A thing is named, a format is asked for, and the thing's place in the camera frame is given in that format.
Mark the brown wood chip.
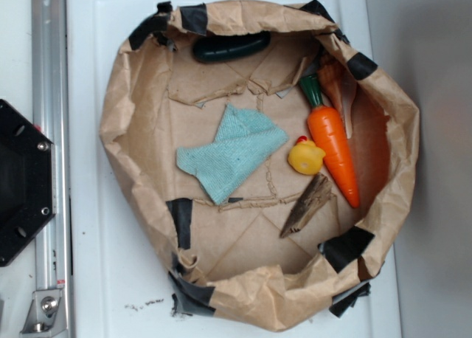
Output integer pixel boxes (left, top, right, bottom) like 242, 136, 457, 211
280, 173, 332, 238

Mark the light blue folded cloth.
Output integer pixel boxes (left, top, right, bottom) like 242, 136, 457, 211
176, 104, 288, 205

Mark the brown paper bag bin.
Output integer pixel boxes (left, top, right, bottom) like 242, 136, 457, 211
100, 0, 420, 331

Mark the yellow rubber duck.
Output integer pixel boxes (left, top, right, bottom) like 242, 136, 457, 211
288, 136, 326, 176

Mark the orange toy carrot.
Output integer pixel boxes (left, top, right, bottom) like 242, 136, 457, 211
299, 75, 360, 208

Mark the dark green toy cucumber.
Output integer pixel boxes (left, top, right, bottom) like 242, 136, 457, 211
192, 32, 271, 63

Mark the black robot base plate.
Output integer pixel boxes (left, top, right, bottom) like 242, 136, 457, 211
1, 100, 55, 267

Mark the aluminium frame rail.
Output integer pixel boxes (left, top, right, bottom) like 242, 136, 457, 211
32, 0, 75, 337

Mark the metal corner bracket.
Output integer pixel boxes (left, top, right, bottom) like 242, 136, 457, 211
19, 289, 67, 337

